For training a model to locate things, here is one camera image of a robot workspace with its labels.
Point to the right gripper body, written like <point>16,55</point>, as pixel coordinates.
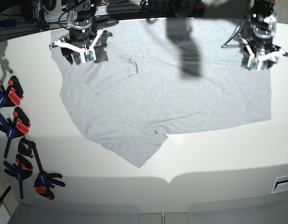
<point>58,34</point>

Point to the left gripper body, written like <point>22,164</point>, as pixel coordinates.
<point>258,47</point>

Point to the grey T-shirt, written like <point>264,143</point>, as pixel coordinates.
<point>171,76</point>

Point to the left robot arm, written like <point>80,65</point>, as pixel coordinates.
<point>257,34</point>

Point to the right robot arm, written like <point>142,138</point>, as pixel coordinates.
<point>84,31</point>

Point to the blue clamp top left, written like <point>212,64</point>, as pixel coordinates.
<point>12,95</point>

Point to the blue clamp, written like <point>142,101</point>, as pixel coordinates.
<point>12,95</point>
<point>21,170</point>
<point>18,127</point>

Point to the white label plate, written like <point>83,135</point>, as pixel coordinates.
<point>280,185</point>

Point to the long black bar clamp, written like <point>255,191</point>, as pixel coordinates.
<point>45,181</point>

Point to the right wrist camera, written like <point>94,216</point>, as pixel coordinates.
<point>88,55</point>

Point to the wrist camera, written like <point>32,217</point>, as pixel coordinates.
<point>88,55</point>
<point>254,63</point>

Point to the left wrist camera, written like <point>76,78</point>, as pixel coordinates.
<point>254,63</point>

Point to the blue box on rail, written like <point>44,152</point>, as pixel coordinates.
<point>6,23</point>

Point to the aluminium frame rail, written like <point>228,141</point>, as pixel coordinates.
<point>32,16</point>

